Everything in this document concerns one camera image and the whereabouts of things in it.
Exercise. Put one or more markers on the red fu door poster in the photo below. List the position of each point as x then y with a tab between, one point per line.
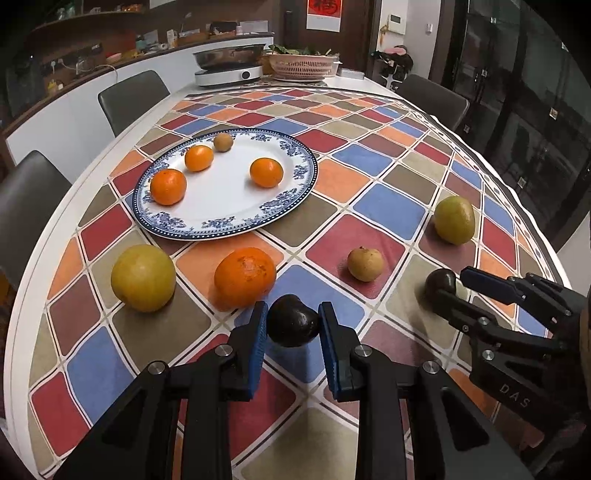
324	15

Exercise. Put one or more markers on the colourful checkered tablecloth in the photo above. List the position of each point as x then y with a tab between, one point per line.
382	170

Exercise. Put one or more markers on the white lower cabinets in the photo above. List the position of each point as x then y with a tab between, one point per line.
73	127

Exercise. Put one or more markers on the white wall intercom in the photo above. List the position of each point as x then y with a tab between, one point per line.
397	24

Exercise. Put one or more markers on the small white box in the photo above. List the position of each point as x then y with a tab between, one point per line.
351	74

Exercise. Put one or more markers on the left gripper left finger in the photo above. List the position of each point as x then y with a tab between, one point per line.
135	437

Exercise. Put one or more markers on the dark chair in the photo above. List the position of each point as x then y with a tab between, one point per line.
449	107
127	100
29	196

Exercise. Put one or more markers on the blue white porcelain plate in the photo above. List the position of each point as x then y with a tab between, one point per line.
223	201

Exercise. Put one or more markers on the small tan fruit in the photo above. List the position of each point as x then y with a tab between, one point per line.
223	142
366	264

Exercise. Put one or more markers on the pink basket with greens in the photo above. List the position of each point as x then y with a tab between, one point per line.
301	64

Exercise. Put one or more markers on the small orange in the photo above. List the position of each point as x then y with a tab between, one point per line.
198	158

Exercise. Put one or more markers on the dark wooden door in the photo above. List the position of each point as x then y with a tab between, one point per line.
348	29

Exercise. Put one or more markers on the dark plum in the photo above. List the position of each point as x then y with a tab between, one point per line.
442	279
290	323

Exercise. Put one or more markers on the large yellow pear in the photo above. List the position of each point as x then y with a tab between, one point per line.
143	278

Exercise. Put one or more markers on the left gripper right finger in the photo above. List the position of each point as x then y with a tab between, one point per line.
451	437

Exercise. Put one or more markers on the glass sliding door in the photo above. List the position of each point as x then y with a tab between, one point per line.
529	106

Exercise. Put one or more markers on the white induction cooker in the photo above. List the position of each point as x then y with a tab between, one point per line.
225	77

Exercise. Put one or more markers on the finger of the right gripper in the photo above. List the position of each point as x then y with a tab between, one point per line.
478	324
510	290

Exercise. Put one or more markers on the dark chair near left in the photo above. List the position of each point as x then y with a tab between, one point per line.
29	196

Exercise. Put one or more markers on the dark chair right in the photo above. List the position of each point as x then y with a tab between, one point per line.
449	107

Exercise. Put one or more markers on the dark chair far left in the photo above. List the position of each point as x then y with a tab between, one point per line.
127	100

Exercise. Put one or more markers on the large orange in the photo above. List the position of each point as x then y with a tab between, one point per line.
242	278

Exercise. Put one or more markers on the steel pot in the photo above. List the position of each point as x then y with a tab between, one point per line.
229	57

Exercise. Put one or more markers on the black water dispenser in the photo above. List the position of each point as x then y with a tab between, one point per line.
24	84

